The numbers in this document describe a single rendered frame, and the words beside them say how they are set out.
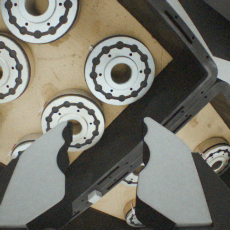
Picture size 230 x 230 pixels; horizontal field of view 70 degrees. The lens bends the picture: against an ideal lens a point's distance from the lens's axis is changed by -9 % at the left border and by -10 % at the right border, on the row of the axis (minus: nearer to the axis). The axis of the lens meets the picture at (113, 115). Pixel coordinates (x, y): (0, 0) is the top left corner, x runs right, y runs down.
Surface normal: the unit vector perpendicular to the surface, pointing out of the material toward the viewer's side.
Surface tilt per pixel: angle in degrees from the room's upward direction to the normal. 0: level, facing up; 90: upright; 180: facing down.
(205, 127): 0
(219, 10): 43
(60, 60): 0
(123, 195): 0
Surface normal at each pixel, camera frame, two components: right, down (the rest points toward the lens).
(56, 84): 0.12, 0.46
